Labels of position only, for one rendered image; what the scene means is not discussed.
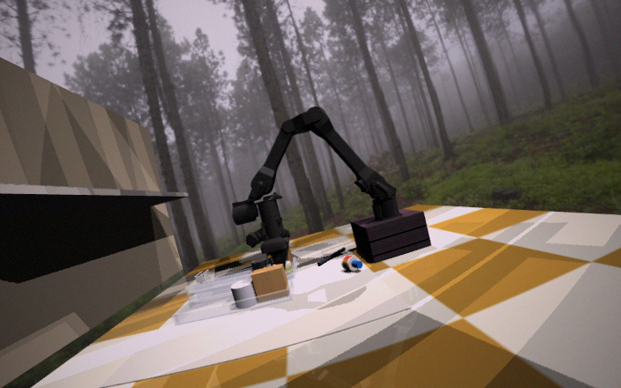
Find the tan rectangular block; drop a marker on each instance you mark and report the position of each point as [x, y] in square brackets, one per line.
[289, 258]
[270, 279]

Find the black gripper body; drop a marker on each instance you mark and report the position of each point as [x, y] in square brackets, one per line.
[275, 234]

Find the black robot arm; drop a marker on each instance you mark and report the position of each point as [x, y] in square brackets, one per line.
[316, 120]

